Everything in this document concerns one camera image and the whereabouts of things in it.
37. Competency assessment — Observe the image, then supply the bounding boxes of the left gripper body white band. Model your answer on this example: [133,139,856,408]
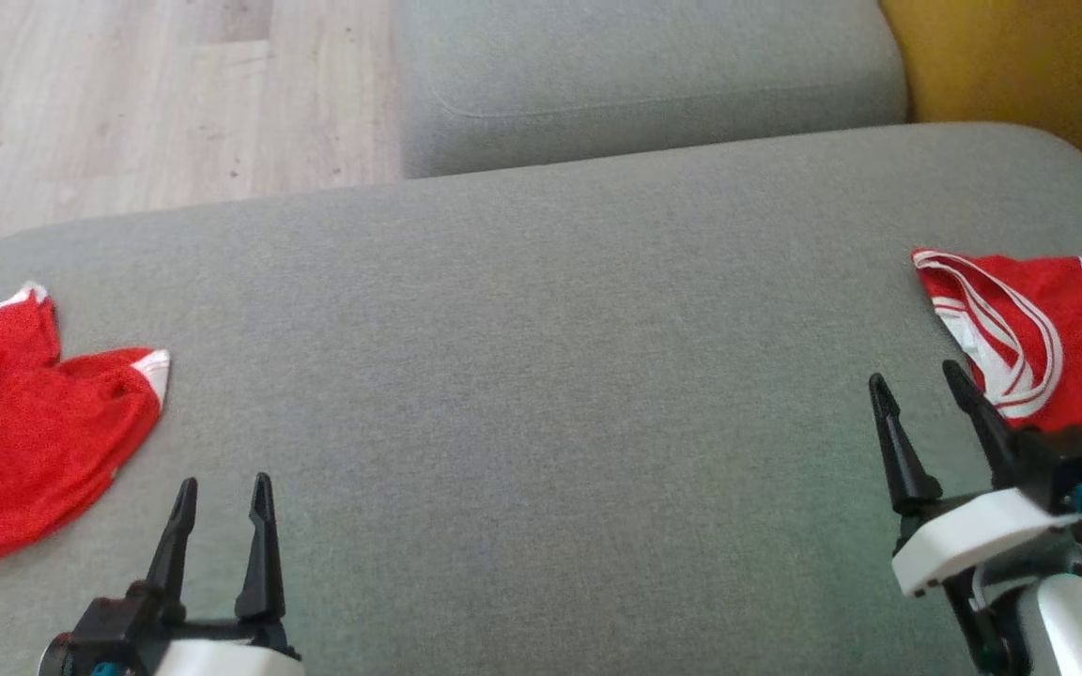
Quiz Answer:
[154,620,307,676]

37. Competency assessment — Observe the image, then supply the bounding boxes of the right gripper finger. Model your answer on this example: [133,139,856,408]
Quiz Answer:
[942,360,1021,491]
[868,373,944,515]

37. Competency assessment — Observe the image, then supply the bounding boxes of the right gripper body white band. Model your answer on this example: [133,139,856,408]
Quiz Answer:
[891,486,1082,676]

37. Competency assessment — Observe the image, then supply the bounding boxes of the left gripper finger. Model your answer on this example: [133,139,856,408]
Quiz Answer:
[236,472,286,622]
[145,477,199,621]

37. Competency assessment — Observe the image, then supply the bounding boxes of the red white basketball jersey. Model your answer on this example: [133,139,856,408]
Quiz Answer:
[912,246,1082,433]

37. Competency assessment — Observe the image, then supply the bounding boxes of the red shorts with white stripe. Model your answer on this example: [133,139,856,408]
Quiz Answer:
[0,282,171,574]

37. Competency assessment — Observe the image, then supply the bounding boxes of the grey fabric sofa seat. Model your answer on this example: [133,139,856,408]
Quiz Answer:
[0,122,1082,676]

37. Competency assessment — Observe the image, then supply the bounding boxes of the yellow fabric cushion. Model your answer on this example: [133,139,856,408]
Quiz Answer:
[879,0,1082,193]

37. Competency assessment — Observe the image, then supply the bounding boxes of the grey sofa cushion with seam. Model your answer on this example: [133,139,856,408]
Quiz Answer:
[391,0,910,179]

